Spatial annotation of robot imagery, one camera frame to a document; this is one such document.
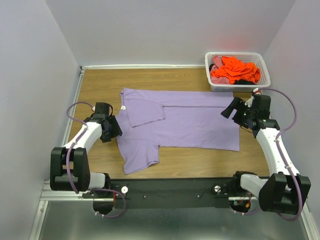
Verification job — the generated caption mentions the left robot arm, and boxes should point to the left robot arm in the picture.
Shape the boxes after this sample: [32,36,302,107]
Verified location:
[49,101,122,198]

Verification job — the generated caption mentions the orange t shirt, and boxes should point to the orange t shirt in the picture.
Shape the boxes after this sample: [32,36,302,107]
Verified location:
[220,56,261,84]

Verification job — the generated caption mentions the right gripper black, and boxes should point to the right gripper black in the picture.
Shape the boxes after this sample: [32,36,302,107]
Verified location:
[221,96,255,129]

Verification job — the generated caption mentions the pink t shirt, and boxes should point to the pink t shirt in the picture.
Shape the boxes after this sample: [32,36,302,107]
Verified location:
[210,55,230,85]

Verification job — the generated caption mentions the aluminium frame rail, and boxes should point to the aluminium frame rail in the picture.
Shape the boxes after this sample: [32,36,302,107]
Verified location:
[40,180,113,202]

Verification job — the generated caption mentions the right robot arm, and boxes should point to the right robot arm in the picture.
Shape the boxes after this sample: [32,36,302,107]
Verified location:
[221,89,311,221]

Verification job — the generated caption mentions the white plastic laundry basket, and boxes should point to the white plastic laundry basket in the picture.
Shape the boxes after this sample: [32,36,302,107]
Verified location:
[204,52,271,92]

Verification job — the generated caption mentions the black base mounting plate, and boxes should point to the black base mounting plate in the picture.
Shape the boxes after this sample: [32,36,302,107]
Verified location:
[82,176,261,213]

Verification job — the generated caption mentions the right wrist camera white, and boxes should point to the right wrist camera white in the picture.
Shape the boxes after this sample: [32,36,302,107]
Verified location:
[246,87,262,108]

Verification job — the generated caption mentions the purple t shirt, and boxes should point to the purple t shirt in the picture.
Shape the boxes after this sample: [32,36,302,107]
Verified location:
[116,88,240,175]

